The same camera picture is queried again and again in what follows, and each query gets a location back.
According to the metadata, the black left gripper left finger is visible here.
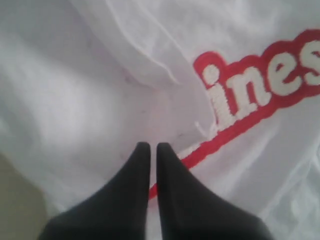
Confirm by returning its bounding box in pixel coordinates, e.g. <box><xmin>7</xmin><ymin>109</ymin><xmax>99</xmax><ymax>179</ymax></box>
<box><xmin>38</xmin><ymin>142</ymin><xmax>151</xmax><ymax>240</ymax></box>

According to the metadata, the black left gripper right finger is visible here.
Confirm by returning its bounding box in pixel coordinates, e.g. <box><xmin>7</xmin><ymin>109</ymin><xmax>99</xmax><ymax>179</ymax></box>
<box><xmin>156</xmin><ymin>143</ymin><xmax>272</xmax><ymax>240</ymax></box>

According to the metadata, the white t-shirt red lettering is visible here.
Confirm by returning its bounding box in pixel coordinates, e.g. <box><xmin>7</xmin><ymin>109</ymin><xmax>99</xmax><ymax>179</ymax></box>
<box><xmin>0</xmin><ymin>0</ymin><xmax>320</xmax><ymax>240</ymax></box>

